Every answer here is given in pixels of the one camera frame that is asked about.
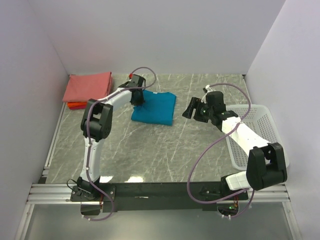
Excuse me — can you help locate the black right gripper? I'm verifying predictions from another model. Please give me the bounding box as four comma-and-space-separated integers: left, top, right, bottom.
182, 97, 214, 124

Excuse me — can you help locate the teal blue t shirt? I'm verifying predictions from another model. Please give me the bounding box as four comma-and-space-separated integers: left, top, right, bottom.
131, 90, 177, 126

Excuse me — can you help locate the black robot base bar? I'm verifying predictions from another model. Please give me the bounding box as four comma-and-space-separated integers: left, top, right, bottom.
70, 181, 249, 213

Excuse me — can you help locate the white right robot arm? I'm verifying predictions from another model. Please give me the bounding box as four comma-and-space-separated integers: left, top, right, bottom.
182, 91, 288, 200

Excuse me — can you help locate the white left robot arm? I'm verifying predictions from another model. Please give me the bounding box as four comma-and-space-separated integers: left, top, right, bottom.
76, 73, 146, 201

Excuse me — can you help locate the folded salmon pink t shirt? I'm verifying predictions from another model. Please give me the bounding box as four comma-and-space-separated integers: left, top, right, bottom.
62, 71, 112, 103

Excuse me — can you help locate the white perforated plastic basket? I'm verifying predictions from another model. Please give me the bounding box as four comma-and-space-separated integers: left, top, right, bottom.
226, 104, 283, 171

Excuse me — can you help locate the folded orange t shirt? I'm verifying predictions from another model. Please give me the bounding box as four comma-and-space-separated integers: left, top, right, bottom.
66, 102, 87, 110

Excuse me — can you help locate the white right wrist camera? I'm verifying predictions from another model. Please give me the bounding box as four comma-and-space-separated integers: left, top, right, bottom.
203, 85, 212, 93

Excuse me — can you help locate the aluminium extrusion rail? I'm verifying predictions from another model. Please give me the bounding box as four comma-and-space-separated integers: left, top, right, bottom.
26, 181, 76, 204

